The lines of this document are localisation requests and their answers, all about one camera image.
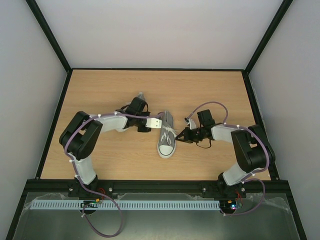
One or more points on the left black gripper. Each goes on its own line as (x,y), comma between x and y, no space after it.
(144,129)

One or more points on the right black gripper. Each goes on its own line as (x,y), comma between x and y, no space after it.
(189,135)

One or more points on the grey sneaker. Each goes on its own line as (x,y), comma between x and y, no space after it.
(137,107)

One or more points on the grey sneaker sideways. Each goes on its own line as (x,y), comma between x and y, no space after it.
(166,145)

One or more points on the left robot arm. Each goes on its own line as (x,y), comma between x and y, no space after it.
(80,136)

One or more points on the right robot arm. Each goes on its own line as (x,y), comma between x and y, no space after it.
(253,152)

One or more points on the right circuit board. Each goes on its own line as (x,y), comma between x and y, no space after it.
(230,204)

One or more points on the circuit board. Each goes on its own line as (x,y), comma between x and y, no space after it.
(91,203)
(230,204)

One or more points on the left circuit board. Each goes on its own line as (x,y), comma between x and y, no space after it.
(91,203)

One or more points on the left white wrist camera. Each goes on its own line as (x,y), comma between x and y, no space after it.
(153,123)

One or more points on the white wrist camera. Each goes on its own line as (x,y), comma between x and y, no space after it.
(190,123)
(153,123)

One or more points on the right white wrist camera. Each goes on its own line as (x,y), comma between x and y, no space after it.
(190,123)

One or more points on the light blue cable duct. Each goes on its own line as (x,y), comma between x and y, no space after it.
(127,205)

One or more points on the black aluminium frame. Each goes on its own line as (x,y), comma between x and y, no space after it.
(274,185)

